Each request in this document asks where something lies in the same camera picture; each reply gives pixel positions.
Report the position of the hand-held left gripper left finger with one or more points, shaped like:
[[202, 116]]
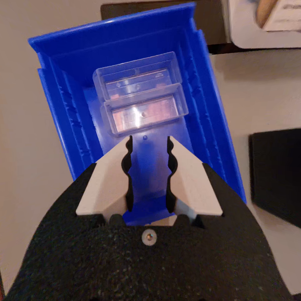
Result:
[[103, 185]]

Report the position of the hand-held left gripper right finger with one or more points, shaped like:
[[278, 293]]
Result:
[[195, 185]]

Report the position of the clear plastic drawer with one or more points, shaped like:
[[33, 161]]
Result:
[[143, 117], [136, 77]]

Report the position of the blue plastic bin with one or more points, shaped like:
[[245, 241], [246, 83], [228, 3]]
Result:
[[131, 35]]

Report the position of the black flat stand base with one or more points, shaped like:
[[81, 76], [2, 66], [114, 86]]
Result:
[[211, 23]]

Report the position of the tan curved board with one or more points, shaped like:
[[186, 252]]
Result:
[[263, 14]]

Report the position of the paper sheet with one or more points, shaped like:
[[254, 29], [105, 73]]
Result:
[[287, 21]]

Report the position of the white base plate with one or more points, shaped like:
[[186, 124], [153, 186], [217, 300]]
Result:
[[244, 35]]

